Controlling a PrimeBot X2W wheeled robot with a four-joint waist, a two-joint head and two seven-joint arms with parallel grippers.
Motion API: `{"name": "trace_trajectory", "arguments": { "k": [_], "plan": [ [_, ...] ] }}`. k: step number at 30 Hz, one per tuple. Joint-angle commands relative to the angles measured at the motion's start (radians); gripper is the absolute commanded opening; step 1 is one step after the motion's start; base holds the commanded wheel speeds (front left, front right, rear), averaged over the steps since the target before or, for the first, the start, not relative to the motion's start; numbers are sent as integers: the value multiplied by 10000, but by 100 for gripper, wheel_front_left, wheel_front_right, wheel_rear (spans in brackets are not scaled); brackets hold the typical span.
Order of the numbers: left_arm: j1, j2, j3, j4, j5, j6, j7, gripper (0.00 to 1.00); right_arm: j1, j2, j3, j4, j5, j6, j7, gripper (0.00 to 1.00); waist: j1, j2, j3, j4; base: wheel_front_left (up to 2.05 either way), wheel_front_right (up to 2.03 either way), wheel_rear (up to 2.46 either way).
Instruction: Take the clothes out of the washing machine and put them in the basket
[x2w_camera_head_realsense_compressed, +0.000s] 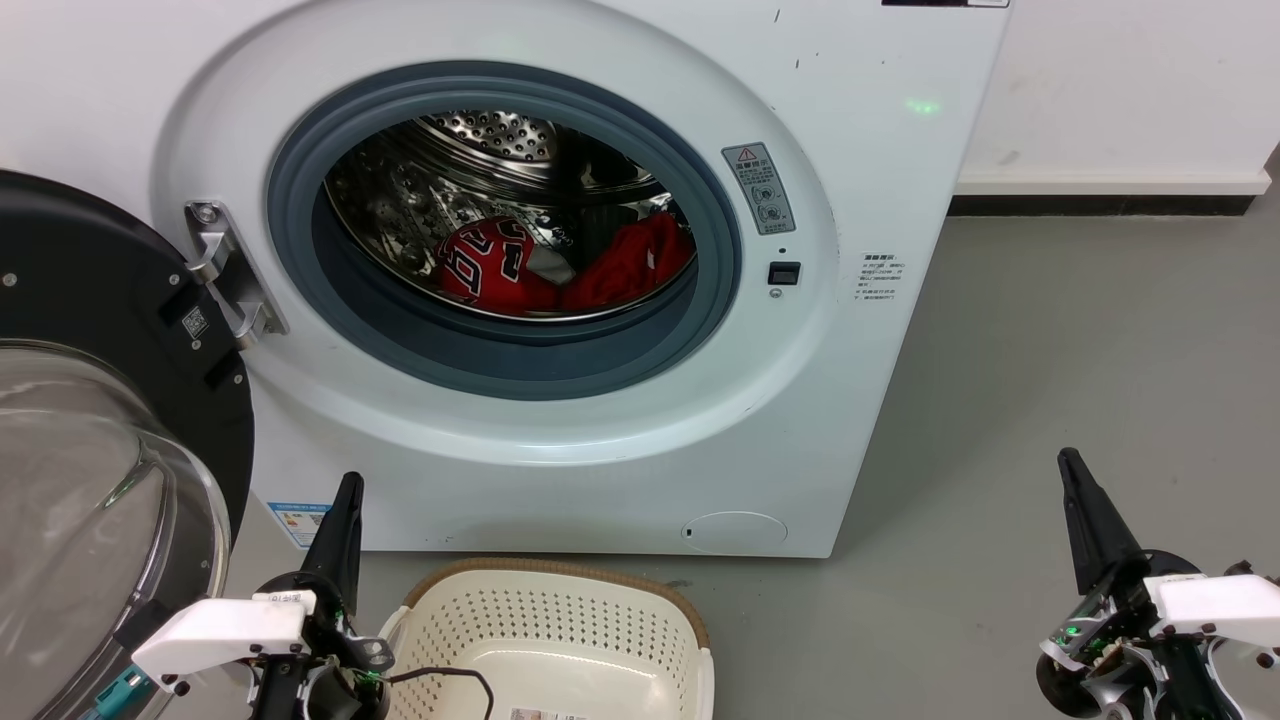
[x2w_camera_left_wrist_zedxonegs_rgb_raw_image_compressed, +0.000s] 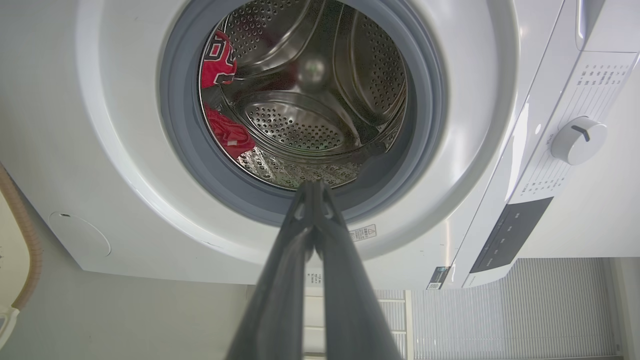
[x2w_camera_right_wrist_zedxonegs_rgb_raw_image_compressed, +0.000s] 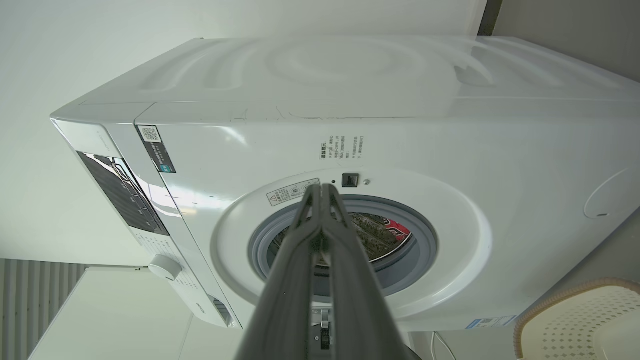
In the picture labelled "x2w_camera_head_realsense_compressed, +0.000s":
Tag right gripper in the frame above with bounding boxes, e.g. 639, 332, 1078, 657
1036, 449, 1236, 720

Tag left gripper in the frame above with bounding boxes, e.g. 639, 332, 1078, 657
250, 472, 396, 720

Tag red basketball jersey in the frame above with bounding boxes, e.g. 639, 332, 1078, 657
435, 215, 563, 317

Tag red shorts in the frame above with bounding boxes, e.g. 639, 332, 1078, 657
560, 210, 696, 312

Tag cream perforated laundry basket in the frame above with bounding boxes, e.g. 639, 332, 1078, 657
378, 558, 716, 720

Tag stainless steel washing machine drum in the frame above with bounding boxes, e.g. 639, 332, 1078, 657
322, 110, 696, 323

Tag washing machine door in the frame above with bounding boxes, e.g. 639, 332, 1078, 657
0, 168, 256, 720

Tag blue energy label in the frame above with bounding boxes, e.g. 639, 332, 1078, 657
266, 501, 333, 549

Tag grey rubber door gasket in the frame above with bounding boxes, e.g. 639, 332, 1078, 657
266, 60, 743, 401

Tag chrome door hinge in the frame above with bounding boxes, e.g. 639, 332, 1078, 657
185, 200, 291, 351

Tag white text sticker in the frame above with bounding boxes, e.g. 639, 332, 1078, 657
855, 252, 911, 304

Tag round drain filter cover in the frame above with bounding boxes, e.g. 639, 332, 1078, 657
682, 511, 789, 554

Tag white front-load washing machine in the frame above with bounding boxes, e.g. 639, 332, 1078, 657
0, 0, 1011, 558

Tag grey warning label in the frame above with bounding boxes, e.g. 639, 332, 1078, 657
721, 142, 798, 237

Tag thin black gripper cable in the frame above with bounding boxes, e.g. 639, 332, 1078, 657
385, 665, 497, 720

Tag white wall baseboard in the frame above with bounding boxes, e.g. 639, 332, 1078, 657
948, 168, 1273, 217

